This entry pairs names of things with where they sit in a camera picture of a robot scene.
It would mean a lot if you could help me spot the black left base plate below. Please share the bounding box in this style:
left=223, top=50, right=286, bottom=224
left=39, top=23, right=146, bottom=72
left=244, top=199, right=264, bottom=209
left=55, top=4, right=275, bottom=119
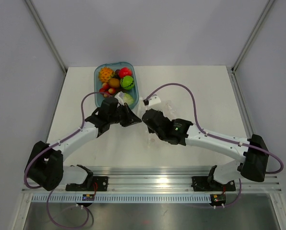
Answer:
left=65, top=176, right=108, bottom=192

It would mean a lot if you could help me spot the white slotted cable duct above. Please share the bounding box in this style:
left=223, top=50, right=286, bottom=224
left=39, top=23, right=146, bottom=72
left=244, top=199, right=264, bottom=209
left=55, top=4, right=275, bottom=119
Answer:
left=32, top=193, right=211, bottom=204

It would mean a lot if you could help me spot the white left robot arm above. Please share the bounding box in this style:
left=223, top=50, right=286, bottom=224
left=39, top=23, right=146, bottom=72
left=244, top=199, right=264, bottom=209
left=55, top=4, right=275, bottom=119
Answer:
left=24, top=97, right=141, bottom=191

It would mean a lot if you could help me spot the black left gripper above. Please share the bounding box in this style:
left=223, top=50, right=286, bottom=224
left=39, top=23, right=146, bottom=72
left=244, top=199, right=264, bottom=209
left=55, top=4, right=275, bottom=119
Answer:
left=108, top=103, right=142, bottom=127

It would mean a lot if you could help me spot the red toy cherry bunch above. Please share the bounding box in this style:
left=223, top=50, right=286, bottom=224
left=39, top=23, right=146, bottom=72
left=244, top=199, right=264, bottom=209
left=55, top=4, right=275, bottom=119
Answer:
left=99, top=83, right=117, bottom=98

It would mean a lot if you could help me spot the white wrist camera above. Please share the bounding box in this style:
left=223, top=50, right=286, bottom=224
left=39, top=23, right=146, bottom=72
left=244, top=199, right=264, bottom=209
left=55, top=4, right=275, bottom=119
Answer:
left=115, top=92, right=125, bottom=105
left=143, top=94, right=161, bottom=110

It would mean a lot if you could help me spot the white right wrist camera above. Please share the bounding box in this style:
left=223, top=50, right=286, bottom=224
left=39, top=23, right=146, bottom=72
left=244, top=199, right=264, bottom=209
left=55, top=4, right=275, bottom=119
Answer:
left=143, top=94, right=161, bottom=110

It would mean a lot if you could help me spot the clear zip top bag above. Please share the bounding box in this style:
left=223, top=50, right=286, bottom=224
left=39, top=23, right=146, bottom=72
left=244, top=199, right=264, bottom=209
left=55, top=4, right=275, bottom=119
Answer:
left=137, top=94, right=178, bottom=149

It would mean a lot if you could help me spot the orange spiky toy fruit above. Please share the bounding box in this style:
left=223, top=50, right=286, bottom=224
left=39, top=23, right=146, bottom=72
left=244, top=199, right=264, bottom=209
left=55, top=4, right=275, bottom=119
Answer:
left=98, top=67, right=115, bottom=83

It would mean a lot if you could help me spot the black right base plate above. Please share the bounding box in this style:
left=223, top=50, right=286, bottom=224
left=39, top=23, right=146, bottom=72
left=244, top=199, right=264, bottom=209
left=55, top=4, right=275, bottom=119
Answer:
left=191, top=176, right=236, bottom=192

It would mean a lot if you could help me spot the left aluminium frame post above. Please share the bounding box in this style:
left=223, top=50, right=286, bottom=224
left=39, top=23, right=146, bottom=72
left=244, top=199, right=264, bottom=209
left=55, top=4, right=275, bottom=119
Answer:
left=23, top=0, right=68, bottom=76

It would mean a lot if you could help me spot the green toy watermelon ball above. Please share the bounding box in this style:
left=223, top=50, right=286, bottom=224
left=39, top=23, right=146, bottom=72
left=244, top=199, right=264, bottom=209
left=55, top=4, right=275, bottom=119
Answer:
left=120, top=75, right=135, bottom=90

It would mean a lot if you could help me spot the aluminium frame post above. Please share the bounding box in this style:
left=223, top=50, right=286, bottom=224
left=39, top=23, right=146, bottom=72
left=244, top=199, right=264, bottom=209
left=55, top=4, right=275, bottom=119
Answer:
left=23, top=0, right=68, bottom=76
left=231, top=0, right=277, bottom=74

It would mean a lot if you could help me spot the red toy apple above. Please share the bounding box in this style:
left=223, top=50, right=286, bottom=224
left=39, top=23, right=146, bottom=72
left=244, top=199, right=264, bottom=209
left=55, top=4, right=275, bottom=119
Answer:
left=119, top=67, right=132, bottom=79

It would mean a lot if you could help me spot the right aluminium frame post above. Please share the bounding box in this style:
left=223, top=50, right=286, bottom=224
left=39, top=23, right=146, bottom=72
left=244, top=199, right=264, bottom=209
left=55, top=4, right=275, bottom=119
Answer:
left=231, top=0, right=277, bottom=74

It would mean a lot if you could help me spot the toy cabbage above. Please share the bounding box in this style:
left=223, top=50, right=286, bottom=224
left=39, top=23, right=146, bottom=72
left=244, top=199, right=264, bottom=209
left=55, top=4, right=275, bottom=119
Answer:
left=122, top=93, right=134, bottom=107

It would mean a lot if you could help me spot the blue plastic tray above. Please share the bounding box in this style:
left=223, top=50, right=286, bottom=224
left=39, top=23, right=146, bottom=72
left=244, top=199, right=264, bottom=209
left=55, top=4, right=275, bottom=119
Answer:
left=94, top=62, right=139, bottom=109

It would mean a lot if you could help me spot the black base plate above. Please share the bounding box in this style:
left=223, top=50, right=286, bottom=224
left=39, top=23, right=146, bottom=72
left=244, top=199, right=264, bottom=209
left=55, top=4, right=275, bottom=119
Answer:
left=191, top=176, right=236, bottom=192
left=65, top=176, right=108, bottom=192

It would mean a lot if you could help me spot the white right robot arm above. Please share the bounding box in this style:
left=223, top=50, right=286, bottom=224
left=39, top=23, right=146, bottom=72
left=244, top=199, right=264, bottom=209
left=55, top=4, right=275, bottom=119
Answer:
left=142, top=109, right=268, bottom=191

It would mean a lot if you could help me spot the aluminium mounting rail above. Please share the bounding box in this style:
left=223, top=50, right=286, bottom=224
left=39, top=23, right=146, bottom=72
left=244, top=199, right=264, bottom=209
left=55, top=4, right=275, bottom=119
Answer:
left=22, top=165, right=282, bottom=194

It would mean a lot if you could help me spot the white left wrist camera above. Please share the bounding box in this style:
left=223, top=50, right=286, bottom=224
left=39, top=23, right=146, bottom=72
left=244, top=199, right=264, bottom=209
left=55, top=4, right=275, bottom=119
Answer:
left=115, top=92, right=125, bottom=105

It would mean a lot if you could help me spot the brown toy kiwi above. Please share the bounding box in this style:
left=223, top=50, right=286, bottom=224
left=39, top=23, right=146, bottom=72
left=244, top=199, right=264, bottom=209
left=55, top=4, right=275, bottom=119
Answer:
left=108, top=78, right=120, bottom=89

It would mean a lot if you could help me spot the dark purple toy plum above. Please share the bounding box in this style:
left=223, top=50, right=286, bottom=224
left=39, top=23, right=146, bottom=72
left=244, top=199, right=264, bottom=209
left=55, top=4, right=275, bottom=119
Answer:
left=115, top=69, right=120, bottom=76

